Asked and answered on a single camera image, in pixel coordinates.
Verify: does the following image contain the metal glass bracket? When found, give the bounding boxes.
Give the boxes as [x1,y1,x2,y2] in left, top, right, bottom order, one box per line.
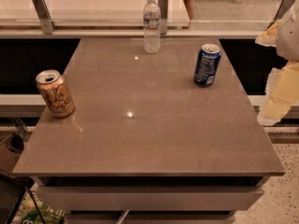
[158,0,168,35]
[268,0,296,27]
[32,0,55,35]

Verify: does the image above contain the right metal glass bracket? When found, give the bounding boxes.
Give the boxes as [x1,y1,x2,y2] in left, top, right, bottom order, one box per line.
[268,0,296,27]

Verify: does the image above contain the blue pepsi can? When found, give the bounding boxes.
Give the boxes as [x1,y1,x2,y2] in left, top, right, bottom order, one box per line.
[193,44,221,87]

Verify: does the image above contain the grey cabinet drawer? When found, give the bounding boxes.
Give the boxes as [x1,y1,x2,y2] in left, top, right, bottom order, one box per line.
[37,186,263,211]

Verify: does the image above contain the middle metal glass bracket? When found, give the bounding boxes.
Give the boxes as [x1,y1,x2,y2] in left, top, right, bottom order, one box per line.
[158,0,168,35]

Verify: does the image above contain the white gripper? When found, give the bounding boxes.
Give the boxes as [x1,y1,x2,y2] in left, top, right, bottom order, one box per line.
[255,4,299,126]

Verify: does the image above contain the clear plastic water bottle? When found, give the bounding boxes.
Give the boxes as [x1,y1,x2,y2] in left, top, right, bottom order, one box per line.
[143,0,161,54]

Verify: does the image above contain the orange soda can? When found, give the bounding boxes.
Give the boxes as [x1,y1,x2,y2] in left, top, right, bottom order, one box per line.
[36,69,75,118]

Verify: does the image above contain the black bin at left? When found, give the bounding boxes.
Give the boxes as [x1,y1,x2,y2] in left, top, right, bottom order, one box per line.
[0,170,34,224]

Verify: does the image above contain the green snack bag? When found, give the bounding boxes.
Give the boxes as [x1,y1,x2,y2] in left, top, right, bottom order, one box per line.
[21,199,65,224]

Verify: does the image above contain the left metal glass bracket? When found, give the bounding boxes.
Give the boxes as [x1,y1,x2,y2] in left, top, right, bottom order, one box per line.
[32,0,55,35]

